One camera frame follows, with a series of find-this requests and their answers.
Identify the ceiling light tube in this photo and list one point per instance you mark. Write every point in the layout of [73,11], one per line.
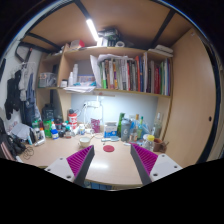
[92,30]

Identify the clear yellow-capped drink bottle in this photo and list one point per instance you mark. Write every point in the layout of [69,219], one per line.
[149,142]

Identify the hanging dark clothes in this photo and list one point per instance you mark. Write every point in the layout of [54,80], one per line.
[15,93]

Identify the black device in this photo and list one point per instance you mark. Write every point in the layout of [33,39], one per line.
[48,112]

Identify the tall clear glass bottle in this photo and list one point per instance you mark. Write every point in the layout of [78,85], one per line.
[157,126]

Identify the red and white canister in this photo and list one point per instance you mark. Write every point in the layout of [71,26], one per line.
[72,120]

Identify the pink pouch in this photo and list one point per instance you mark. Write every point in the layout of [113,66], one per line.
[96,125]

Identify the small white blue-labelled jar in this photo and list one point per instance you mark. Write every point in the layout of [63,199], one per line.
[82,129]

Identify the cream white cup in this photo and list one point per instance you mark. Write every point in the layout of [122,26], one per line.
[85,142]

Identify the yellow-capped amber bottle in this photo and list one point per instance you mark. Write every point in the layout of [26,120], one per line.
[135,128]

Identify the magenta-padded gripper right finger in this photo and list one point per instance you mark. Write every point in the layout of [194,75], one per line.
[146,160]

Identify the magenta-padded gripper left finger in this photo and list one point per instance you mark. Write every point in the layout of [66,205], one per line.
[80,160]

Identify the green-capped slim bottle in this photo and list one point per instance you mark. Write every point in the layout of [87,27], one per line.
[141,128]

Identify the wooden shelf unit with books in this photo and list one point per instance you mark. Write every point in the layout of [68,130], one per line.
[83,51]

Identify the blue-capped white bottle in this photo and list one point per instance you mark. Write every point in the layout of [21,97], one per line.
[54,134]

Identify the tall green bottle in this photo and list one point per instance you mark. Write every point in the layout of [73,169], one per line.
[120,121]

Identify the small green container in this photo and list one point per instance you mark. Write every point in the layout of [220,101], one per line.
[47,129]

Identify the flat round red coaster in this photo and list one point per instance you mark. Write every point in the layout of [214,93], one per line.
[108,148]

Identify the blue and white box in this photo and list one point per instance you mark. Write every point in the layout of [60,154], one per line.
[110,129]

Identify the dark backpack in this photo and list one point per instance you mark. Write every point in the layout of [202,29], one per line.
[6,146]

